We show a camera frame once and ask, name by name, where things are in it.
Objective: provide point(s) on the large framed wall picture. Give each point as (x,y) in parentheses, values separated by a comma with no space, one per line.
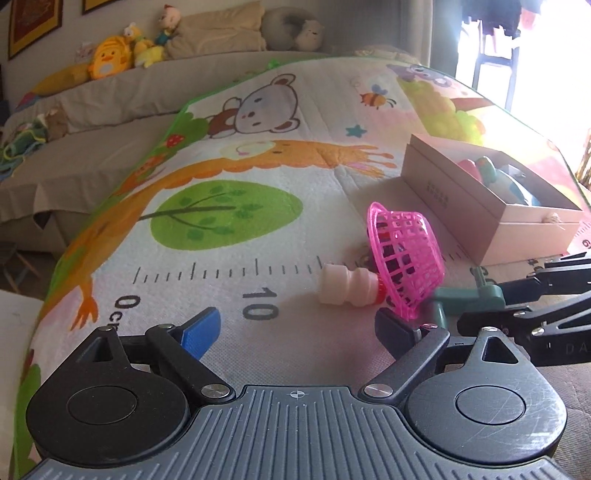
(34,25)

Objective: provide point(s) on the long yellow plush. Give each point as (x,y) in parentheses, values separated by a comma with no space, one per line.
(60,81)

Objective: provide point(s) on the grey bear neck pillow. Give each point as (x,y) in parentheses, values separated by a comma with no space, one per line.
(286,25)

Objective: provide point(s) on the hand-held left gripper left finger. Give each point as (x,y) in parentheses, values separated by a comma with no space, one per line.
(203,331)

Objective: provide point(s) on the green plastic toy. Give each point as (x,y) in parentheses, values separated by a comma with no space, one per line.
(466,296)

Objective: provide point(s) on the pink plastic toy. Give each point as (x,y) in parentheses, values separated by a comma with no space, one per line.
(467,168)

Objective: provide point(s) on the dark chair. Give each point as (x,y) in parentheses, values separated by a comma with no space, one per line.
(545,60)

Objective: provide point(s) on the hanging clothes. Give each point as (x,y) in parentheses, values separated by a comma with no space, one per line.
(498,14)

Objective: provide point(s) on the wooden stool legs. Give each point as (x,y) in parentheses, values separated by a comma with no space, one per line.
(21,267)

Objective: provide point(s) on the green toy egg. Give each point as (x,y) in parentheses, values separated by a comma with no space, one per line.
(487,168)

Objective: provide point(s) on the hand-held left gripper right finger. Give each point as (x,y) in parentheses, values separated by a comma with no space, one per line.
(391,330)

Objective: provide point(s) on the small brown plush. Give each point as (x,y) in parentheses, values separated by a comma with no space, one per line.
(56,123)

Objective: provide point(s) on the yellow white duck plush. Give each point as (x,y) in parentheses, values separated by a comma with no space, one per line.
(145,50)

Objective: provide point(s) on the white bottle red cap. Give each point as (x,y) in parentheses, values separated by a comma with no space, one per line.
(341,284)

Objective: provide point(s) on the doll with green clothes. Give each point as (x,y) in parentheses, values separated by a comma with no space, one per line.
(167,25)

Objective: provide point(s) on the pink plastic mesh basket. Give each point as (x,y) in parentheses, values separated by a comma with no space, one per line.
(406,217)

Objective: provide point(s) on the pink cardboard box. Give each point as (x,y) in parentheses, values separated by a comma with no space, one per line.
(521,237)

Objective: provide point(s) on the printed play mat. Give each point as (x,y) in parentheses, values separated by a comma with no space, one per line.
(207,258)

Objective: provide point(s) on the beige covered sofa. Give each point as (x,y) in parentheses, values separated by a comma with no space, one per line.
(92,138)

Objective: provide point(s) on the pale pink cloth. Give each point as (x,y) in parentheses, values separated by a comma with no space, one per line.
(388,53)

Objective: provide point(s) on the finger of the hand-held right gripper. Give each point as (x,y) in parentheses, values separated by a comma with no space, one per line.
(531,318)
(554,279)

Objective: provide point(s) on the beige pillow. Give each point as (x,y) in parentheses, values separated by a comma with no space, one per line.
(217,30)

